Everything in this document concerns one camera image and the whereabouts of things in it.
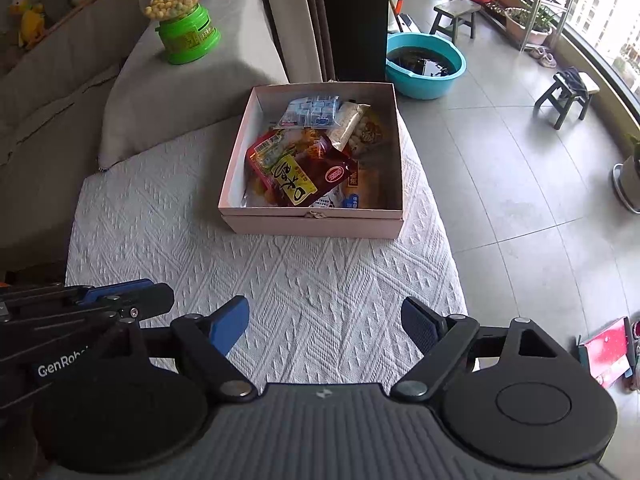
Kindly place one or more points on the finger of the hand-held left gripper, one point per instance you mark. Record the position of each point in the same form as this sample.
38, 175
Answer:
150, 300
115, 290

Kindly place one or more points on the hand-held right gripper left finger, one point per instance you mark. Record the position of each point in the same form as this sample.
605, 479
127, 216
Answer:
230, 325

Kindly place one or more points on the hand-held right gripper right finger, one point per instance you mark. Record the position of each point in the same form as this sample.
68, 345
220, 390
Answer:
420, 327

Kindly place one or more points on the pink cardboard box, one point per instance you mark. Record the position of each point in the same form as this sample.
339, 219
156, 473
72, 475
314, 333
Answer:
310, 225

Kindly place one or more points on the white silver snack packet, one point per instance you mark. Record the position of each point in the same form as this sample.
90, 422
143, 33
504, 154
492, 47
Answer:
332, 201

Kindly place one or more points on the large red snack bag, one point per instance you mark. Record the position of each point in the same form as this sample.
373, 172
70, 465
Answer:
300, 177

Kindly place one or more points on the orange red snack packet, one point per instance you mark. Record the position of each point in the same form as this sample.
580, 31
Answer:
305, 140

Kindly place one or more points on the brown yellow snack packet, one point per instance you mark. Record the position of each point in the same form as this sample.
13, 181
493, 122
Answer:
370, 132

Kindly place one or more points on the blue white snack packet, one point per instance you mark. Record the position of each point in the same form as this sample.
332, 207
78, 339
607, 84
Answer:
312, 110

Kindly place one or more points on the white textured bedspread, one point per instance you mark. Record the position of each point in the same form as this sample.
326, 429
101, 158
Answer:
300, 285

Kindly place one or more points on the red flat box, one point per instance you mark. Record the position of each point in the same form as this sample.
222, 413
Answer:
605, 352

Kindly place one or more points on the large beige cushion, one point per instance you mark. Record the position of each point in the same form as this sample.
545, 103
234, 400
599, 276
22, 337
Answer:
150, 100

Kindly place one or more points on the beige sofa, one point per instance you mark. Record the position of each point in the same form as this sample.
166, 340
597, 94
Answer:
40, 110

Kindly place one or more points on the blue plastic basin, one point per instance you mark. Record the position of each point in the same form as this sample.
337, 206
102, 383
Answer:
425, 89

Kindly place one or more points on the white plant pot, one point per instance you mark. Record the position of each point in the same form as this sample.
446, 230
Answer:
631, 180

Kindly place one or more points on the green candy dispenser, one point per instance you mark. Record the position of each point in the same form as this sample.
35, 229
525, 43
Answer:
185, 35

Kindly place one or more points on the dark wooden stool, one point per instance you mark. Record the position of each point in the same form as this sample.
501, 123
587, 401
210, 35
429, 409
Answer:
565, 100

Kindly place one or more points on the yellow duck toy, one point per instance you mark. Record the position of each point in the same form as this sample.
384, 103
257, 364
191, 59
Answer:
30, 22

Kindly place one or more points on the dark cloth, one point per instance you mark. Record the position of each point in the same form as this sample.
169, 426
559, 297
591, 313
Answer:
572, 82

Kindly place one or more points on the pink slipper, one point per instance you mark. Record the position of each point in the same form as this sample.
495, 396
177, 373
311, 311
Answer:
538, 51
547, 61

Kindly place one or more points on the beige curtain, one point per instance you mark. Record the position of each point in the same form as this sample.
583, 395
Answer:
300, 20

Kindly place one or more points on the dark upright panel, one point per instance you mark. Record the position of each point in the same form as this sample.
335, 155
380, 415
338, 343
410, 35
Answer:
355, 20

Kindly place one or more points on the potted green plant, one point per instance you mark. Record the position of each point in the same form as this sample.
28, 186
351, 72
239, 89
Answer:
530, 25

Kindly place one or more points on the grey wooden stool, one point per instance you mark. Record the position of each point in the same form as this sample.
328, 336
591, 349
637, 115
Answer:
457, 7

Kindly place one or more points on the curved balcony window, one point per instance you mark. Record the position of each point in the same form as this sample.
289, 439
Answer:
600, 5

